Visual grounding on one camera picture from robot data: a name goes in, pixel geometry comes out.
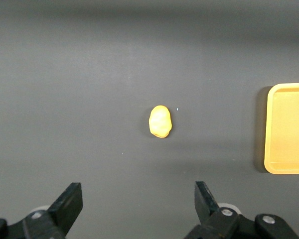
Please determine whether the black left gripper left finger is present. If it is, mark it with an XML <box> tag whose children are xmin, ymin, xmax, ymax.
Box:
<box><xmin>0</xmin><ymin>182</ymin><xmax>84</xmax><ymax>239</ymax></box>

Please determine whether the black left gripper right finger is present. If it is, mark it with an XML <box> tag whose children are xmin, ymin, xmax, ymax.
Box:
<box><xmin>183</xmin><ymin>181</ymin><xmax>299</xmax><ymax>239</ymax></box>

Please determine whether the yellow potato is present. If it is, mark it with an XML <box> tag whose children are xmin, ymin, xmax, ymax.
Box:
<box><xmin>149</xmin><ymin>105</ymin><xmax>172</xmax><ymax>139</ymax></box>

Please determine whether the yellow plastic tray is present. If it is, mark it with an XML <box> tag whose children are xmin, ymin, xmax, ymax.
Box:
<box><xmin>264</xmin><ymin>82</ymin><xmax>299</xmax><ymax>175</ymax></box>

